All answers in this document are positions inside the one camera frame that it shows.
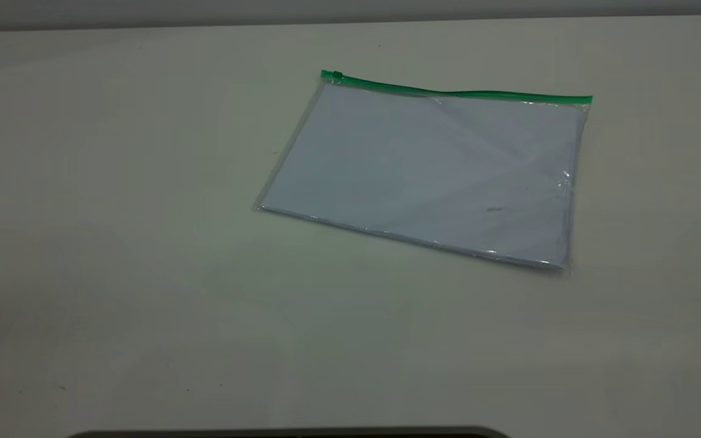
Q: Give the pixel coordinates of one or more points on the green zipper slider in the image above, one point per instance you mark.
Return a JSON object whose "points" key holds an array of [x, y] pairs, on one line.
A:
{"points": [[338, 75]]}

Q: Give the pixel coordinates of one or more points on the transparent zipper bag green zip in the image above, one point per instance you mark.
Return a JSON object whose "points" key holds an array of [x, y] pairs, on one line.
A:
{"points": [[423, 170]]}

